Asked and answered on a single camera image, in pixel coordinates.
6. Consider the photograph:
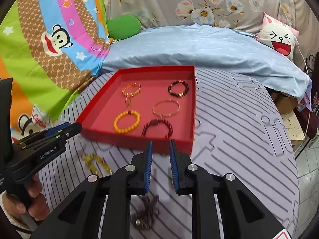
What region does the yellow crystal bead bracelet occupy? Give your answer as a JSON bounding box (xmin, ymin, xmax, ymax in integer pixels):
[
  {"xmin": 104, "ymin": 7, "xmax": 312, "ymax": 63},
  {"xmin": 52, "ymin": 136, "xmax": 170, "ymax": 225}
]
[{"xmin": 81, "ymin": 153, "xmax": 114, "ymax": 177}]

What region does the orange bead bracelet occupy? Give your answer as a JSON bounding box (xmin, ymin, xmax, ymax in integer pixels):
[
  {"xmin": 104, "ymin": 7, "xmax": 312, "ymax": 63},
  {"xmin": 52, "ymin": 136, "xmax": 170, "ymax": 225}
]
[{"xmin": 113, "ymin": 110, "xmax": 142, "ymax": 134}]

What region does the dark small-bead mala strand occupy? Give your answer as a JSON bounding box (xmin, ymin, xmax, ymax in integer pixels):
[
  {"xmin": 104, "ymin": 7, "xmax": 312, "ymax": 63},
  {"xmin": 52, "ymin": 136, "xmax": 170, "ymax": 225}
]
[{"xmin": 130, "ymin": 195, "xmax": 160, "ymax": 231}]

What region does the dark red bead bracelet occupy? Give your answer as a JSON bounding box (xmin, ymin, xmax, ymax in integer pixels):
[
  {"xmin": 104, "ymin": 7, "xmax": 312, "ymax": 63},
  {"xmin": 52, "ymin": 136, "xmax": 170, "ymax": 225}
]
[{"xmin": 141, "ymin": 118, "xmax": 174, "ymax": 140}]

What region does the left human hand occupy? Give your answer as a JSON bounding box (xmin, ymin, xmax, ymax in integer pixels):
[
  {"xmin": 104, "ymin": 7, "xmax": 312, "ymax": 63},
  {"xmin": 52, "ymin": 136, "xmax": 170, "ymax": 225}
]
[{"xmin": 2, "ymin": 173, "xmax": 50, "ymax": 224}]

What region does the gold braided cuff bangle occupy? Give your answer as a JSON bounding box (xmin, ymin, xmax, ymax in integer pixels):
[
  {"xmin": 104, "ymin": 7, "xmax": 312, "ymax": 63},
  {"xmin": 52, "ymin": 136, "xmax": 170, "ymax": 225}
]
[{"xmin": 122, "ymin": 83, "xmax": 141, "ymax": 98}]

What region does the red shallow tray box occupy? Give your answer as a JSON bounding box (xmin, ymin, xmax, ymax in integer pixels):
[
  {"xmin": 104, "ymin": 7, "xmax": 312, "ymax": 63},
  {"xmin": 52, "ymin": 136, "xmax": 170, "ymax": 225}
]
[{"xmin": 77, "ymin": 65, "xmax": 196, "ymax": 154}]

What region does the thin rose gold bangle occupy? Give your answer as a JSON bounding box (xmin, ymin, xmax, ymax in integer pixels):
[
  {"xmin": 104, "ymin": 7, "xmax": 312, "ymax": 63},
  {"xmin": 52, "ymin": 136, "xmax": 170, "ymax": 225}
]
[{"xmin": 153, "ymin": 99, "xmax": 181, "ymax": 118}]

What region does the cartoon monkey colourful quilt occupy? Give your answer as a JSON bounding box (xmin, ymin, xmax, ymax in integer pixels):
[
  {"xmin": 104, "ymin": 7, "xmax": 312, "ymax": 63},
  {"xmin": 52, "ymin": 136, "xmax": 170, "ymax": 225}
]
[{"xmin": 1, "ymin": 0, "xmax": 111, "ymax": 141}]

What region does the green plush cushion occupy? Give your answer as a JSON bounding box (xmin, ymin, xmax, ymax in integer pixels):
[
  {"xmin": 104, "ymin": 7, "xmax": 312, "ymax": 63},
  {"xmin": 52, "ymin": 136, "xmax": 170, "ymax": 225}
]
[{"xmin": 106, "ymin": 15, "xmax": 142, "ymax": 39}]

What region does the cardboard box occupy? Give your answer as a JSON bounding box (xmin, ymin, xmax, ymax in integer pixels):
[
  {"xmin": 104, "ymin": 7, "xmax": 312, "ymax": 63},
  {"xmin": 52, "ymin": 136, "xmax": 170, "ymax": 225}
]
[{"xmin": 270, "ymin": 91, "xmax": 305, "ymax": 151}]

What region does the light blue pillow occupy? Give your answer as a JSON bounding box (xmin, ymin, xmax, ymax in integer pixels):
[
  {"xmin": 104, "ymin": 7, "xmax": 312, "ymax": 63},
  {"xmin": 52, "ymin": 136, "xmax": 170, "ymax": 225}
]
[{"xmin": 100, "ymin": 24, "xmax": 312, "ymax": 100}]

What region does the pink white cat cushion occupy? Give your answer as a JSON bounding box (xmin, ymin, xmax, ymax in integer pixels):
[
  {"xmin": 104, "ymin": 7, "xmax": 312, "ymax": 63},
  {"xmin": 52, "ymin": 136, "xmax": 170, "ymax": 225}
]
[{"xmin": 256, "ymin": 12, "xmax": 299, "ymax": 61}]

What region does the grey floral bedsheet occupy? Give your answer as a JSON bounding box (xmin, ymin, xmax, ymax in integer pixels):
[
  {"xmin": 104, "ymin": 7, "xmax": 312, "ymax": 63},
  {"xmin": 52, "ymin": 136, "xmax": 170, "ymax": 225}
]
[{"xmin": 104, "ymin": 0, "xmax": 318, "ymax": 64}]

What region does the black and gold bead bracelet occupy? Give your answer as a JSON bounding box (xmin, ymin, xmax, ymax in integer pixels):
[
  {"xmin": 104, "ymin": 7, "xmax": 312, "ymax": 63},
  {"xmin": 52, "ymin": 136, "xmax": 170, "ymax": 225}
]
[{"xmin": 167, "ymin": 80, "xmax": 190, "ymax": 99}]

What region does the white charging cable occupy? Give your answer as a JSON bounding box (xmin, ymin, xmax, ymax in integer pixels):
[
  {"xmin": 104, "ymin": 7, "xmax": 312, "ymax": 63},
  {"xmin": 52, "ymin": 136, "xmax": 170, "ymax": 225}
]
[{"xmin": 279, "ymin": 2, "xmax": 314, "ymax": 140}]

